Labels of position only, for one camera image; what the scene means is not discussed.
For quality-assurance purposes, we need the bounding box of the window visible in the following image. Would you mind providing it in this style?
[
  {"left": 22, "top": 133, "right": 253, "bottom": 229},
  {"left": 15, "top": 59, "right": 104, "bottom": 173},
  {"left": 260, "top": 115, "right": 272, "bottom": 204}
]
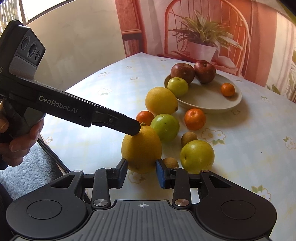
[{"left": 0, "top": 0, "right": 79, "bottom": 35}]

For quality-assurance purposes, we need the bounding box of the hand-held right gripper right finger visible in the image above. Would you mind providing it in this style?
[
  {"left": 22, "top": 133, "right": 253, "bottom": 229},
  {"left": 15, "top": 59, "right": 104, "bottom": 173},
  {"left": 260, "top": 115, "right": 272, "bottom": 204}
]
[{"left": 156, "top": 159, "right": 234, "bottom": 207}]

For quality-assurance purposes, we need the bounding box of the orange mandarin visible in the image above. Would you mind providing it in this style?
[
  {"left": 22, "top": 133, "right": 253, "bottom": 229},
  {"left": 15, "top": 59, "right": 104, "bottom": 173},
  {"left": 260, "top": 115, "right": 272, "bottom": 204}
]
[
  {"left": 221, "top": 83, "right": 236, "bottom": 97},
  {"left": 184, "top": 108, "right": 206, "bottom": 131},
  {"left": 136, "top": 110, "right": 155, "bottom": 127}
]

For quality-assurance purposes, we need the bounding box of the cream ceramic plate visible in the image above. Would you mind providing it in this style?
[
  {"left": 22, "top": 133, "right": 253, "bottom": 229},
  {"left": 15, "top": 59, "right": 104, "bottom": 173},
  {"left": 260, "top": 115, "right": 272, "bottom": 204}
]
[{"left": 164, "top": 74, "right": 242, "bottom": 114}]

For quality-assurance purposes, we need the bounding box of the person's left hand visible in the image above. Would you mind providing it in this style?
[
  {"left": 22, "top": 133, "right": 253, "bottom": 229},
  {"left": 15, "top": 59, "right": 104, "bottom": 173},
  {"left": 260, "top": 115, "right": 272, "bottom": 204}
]
[{"left": 0, "top": 114, "right": 45, "bottom": 167}]

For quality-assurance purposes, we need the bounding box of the red apple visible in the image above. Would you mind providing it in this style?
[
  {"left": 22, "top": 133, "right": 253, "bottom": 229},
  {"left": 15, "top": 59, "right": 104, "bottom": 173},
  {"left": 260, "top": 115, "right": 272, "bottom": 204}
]
[
  {"left": 170, "top": 63, "right": 195, "bottom": 85},
  {"left": 194, "top": 60, "right": 216, "bottom": 84}
]

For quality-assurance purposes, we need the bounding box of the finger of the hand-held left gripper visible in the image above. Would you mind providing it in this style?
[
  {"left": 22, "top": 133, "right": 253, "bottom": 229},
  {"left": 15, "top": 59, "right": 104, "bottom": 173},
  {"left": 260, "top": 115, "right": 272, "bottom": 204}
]
[{"left": 91, "top": 107, "right": 141, "bottom": 136}]

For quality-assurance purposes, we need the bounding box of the grey fluffy rug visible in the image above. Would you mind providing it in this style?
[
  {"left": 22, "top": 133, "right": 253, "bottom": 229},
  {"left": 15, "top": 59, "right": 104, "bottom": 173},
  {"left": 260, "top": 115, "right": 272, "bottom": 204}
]
[{"left": 0, "top": 139, "right": 65, "bottom": 202}]

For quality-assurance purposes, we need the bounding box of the yellow-green apple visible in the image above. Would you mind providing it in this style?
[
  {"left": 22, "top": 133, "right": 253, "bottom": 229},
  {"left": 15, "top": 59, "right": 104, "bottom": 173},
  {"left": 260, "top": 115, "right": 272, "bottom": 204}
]
[{"left": 180, "top": 140, "right": 215, "bottom": 171}]

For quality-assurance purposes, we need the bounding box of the printed wall tapestry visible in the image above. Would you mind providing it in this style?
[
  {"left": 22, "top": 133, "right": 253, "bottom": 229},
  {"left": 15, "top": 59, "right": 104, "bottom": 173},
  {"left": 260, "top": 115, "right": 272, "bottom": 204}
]
[{"left": 114, "top": 0, "right": 296, "bottom": 103}]

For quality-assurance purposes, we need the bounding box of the large yellow lemon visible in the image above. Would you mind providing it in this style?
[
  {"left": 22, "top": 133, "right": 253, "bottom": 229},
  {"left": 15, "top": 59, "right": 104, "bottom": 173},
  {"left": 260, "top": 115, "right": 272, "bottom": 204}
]
[
  {"left": 121, "top": 122, "right": 162, "bottom": 174},
  {"left": 145, "top": 87, "right": 179, "bottom": 115}
]

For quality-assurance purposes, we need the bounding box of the brown kiwi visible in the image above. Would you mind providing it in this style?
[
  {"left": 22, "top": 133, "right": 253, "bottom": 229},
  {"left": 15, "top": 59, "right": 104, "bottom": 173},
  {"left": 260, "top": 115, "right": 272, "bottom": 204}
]
[
  {"left": 181, "top": 132, "right": 198, "bottom": 147},
  {"left": 161, "top": 158, "right": 179, "bottom": 169}
]

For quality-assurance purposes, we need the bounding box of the small green apple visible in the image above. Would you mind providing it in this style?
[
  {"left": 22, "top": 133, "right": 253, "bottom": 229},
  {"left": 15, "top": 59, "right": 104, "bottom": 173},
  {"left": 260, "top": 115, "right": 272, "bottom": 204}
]
[{"left": 167, "top": 77, "right": 189, "bottom": 97}]

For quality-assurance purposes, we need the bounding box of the large green apple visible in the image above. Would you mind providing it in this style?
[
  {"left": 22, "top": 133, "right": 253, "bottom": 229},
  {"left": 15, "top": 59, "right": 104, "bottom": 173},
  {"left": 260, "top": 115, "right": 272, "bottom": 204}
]
[{"left": 150, "top": 113, "right": 180, "bottom": 143}]

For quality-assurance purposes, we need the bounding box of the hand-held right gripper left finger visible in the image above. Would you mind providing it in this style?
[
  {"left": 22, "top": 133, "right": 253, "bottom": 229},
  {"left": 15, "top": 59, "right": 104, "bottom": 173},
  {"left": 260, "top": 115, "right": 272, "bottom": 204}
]
[{"left": 47, "top": 159, "right": 129, "bottom": 208}]

